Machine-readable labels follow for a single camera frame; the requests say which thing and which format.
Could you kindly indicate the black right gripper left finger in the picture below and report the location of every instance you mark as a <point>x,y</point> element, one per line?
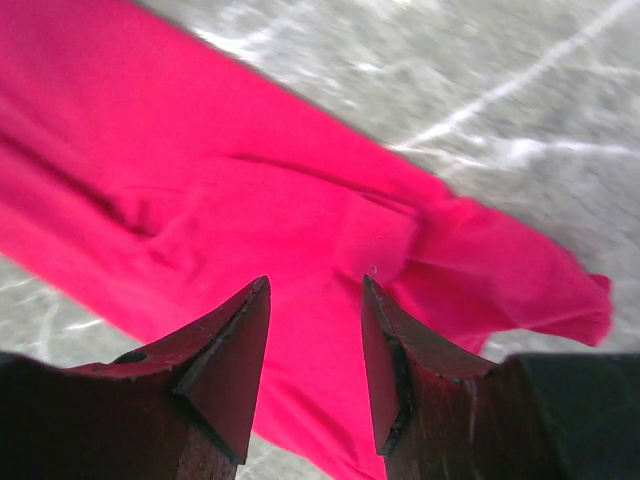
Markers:
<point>181,407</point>

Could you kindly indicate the crimson red t-shirt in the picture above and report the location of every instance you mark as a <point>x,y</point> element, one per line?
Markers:
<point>150,177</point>

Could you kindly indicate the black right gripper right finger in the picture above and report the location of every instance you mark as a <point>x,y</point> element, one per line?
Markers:
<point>441,412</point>

